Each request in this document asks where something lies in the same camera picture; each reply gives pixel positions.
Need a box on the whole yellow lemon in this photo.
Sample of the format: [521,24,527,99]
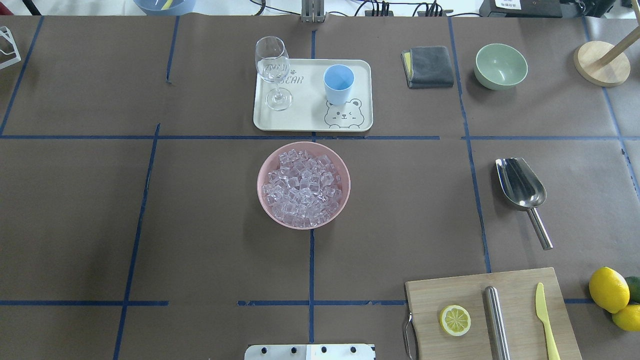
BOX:
[589,266,630,314]

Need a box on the wooden cutting board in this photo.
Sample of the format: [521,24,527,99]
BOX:
[405,268,582,360]

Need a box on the green lime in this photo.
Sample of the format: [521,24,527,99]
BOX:
[624,276,640,304]

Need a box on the light blue plastic cup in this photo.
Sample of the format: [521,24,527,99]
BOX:
[323,64,355,105]

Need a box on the black power strip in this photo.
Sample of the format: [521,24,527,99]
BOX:
[358,7,454,18]

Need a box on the blue bowl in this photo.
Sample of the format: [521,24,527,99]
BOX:
[134,0,197,16]

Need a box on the aluminium camera post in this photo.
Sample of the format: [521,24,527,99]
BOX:
[301,0,327,24]

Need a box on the pink bowl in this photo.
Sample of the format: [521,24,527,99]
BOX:
[256,141,351,230]

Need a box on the cream bear tray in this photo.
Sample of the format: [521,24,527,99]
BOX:
[253,58,374,132]

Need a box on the wooden mug tree stand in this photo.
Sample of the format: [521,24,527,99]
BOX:
[573,27,640,87]

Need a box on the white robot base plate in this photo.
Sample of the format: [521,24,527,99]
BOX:
[244,342,377,360]

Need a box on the green ceramic bowl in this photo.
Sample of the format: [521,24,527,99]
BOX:
[473,43,529,91]

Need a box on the steel ice scoop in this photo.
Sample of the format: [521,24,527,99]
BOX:
[494,157,554,251]

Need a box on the clear wine glass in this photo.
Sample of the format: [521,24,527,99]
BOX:
[254,36,293,111]

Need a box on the grey folded cloth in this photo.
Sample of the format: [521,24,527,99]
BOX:
[401,45,454,89]

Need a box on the clear ice cubes pile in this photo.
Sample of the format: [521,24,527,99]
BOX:
[262,148,344,227]

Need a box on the lemon half slice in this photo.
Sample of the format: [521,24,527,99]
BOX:
[438,304,472,337]

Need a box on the steel cylinder muddler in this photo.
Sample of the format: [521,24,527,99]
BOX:
[484,285,511,360]

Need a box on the yellow plastic knife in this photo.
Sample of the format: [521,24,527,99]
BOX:
[534,282,561,360]

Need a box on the white wire rack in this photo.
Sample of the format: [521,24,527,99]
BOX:
[0,26,22,69]

